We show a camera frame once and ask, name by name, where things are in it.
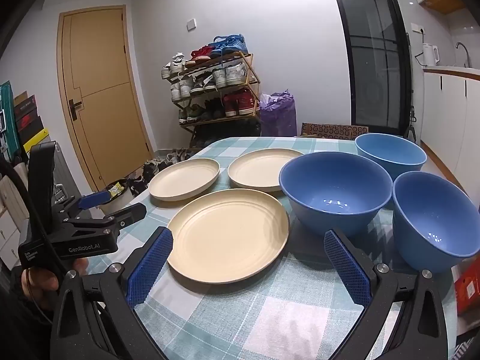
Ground ring-patterned cardboard box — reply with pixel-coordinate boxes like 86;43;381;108
300;122;370;139

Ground person's left hand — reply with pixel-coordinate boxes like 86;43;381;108
20;257;89;302

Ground chrome kitchen faucet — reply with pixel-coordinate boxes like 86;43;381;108
455;42;472;68

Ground large blue bowl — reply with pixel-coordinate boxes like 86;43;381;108
278;152;394;238

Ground white kitchen base cabinet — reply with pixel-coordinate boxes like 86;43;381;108
420;64;480;196

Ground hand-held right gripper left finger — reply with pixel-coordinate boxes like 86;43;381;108
50;226;174;360

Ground red cardboard box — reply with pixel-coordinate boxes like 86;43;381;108
454;259;480;314

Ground teal storage box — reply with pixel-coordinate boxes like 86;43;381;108
0;81;19;158

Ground cream round plate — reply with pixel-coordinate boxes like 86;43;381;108
147;157;221;202
227;148;305;193
167;189;291;285

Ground white drawer cabinet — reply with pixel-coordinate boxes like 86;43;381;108
0;172;31;261

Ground small blue bowl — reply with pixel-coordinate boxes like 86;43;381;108
392;171;480;274
354;133;428;182

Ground white electric kettle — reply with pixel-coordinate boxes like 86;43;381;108
422;42;440;66

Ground purple plastic bag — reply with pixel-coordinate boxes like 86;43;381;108
259;90;297;137

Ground yellow wooden door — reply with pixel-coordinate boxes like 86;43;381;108
57;5;154;192

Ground silver aluminium suitcase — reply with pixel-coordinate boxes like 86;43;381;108
7;143;77;220

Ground white trash bin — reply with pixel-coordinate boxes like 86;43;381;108
101;180;133;214

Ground wooden shoe rack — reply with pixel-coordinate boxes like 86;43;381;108
167;52;262;147

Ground black white striped mat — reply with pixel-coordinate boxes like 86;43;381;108
455;337;480;360

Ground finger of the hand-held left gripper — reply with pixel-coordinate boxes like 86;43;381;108
63;202;148;240
56;190;112;218

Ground row of assorted sneakers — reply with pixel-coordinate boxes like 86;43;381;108
161;34;259;124

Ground person's left forearm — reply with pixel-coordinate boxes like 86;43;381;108
0;266;57;360

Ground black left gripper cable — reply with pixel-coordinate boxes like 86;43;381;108
0;157;66;278

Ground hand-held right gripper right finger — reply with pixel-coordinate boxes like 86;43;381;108
323;229;449;360

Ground black-framed glass sliding door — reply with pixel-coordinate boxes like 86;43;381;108
327;0;413;139

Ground upright floor mop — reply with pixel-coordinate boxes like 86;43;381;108
404;106;418;144

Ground stack of shoe boxes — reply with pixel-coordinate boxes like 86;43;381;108
13;91;50;154

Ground pile of dark shoes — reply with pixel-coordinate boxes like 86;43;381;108
129;148;196;196

